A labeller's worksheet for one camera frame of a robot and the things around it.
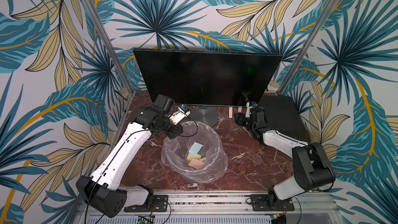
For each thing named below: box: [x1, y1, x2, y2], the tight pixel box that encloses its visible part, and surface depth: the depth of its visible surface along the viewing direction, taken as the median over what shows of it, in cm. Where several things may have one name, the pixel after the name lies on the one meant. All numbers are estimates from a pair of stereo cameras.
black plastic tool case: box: [259, 95, 311, 143], surface depth 100 cm
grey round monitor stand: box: [189, 105, 219, 128], surface depth 108 cm
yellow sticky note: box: [186, 152, 202, 161], surface depth 82 cm
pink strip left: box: [229, 106, 233, 119], surface depth 92 cm
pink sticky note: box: [188, 158, 206, 170], surface depth 73 cm
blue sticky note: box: [189, 141, 204, 156], surface depth 81 cm
